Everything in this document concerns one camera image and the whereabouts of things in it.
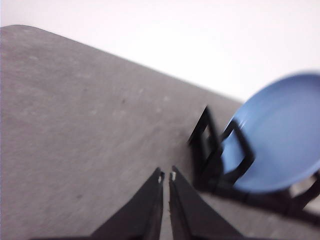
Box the black dish rack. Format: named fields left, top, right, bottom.
left=188, top=106, right=320, bottom=225

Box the blue plate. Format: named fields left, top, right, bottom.
left=223, top=72, right=320, bottom=192

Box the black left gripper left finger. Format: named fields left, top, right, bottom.
left=90, top=167, right=165, bottom=240

